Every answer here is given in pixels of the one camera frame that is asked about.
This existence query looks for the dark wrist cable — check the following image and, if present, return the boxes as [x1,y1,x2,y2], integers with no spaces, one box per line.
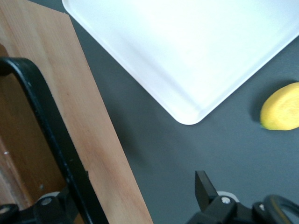
[263,195,299,224]

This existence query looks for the white rectangular tray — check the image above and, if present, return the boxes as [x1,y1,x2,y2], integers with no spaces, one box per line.
[62,0,299,126]

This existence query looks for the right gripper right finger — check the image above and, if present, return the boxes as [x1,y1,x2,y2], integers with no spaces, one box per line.
[186,170,252,224]

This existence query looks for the yellow lemon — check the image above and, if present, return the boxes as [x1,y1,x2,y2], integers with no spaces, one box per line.
[260,82,299,131]

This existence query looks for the thick black drawer handle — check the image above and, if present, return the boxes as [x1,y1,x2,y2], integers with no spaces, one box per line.
[0,57,109,224]

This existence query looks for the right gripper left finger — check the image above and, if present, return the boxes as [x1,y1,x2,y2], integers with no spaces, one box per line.
[20,186,84,224]

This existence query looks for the wooden drawer with notch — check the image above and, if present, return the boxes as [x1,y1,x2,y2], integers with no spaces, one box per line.
[0,0,154,224]

